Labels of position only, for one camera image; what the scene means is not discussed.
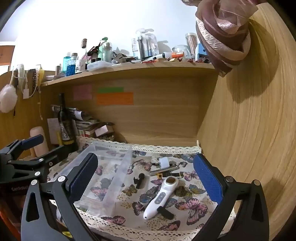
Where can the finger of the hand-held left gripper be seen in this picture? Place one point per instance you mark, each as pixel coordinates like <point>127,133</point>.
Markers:
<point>32,140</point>
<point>55,153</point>

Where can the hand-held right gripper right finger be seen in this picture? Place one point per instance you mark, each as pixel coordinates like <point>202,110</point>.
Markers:
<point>208,178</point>

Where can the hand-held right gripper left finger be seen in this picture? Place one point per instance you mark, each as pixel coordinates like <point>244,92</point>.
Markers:
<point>83,176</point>

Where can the clear plastic storage bin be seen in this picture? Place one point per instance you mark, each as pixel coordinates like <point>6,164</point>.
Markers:
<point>111,162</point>

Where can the silver metal pen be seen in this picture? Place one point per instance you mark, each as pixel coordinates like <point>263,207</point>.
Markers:
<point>163,171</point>

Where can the white handheld facial massager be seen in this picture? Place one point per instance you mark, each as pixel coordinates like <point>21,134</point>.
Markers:
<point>159,197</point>

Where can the small black clip microphone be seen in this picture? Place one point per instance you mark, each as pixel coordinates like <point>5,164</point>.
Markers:
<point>140,180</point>

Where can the cream cylinder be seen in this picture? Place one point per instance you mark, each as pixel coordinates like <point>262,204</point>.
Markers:
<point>37,130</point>

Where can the white handwritten paper note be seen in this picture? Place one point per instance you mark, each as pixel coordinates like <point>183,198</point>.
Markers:
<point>53,129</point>

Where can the dark wine bottle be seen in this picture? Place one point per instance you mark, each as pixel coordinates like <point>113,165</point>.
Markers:
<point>66,125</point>

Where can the black and yellow stick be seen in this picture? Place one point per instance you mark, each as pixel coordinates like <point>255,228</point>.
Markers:
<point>172,175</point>

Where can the stack of books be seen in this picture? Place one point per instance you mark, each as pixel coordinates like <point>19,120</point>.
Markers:
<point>87,129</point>

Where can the butterfly print lace tablecloth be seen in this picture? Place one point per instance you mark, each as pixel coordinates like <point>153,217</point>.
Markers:
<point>185,215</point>

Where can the rolled printed papers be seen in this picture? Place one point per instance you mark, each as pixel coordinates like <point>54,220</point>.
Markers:
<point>78,113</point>

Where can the small white charger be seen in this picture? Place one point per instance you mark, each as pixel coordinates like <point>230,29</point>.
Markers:
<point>164,162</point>

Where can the white fluffy puff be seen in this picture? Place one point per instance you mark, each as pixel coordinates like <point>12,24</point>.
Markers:
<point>8,98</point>

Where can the pink and white notepad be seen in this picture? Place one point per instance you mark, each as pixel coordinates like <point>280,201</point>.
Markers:
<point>101,130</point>

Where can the hanging lace ribbons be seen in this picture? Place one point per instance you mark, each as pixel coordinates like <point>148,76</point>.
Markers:
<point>34,78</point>

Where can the pink sticky note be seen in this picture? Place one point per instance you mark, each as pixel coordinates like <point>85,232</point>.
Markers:
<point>82,92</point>

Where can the orange sticky note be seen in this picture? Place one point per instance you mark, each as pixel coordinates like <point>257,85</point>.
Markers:
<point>114,99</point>

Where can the blue liquid bottle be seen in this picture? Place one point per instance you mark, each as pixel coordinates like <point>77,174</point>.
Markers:
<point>70,67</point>

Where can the green sticky note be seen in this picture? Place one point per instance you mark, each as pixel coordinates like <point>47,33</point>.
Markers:
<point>110,89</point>

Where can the white printed cup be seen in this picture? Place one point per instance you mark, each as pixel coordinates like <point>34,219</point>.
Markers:
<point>81,65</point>

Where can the white plastic tray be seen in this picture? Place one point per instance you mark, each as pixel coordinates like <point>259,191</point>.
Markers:
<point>99,65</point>

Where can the green pump bottle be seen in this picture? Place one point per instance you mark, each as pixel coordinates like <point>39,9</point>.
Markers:
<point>105,52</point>

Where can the wooden shelf board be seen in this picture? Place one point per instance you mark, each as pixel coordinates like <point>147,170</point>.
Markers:
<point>138,66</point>

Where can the blue box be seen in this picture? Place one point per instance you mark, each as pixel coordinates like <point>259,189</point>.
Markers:
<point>201,53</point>

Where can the white and orange tube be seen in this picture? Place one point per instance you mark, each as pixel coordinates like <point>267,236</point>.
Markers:
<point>168,55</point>

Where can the short glass jar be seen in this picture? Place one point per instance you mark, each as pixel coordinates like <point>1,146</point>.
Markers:
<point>180,52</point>

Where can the tall jar of sticks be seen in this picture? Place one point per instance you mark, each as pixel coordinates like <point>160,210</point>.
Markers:
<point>191,45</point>

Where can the pink brown scarf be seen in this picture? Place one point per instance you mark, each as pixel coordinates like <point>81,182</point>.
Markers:
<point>222,41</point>

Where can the clear plastic package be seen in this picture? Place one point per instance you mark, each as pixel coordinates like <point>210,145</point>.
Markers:
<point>145,44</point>

